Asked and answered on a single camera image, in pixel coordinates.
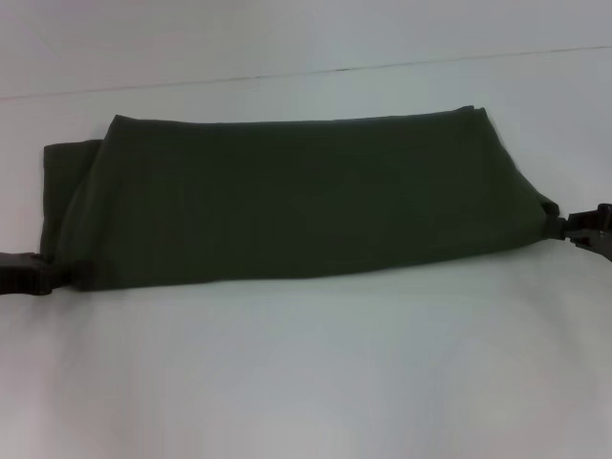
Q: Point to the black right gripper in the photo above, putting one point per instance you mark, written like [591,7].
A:
[595,229]

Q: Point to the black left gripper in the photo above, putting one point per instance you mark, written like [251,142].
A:
[19,275]

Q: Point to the dark green FREE! T-shirt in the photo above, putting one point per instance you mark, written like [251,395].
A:
[287,201]

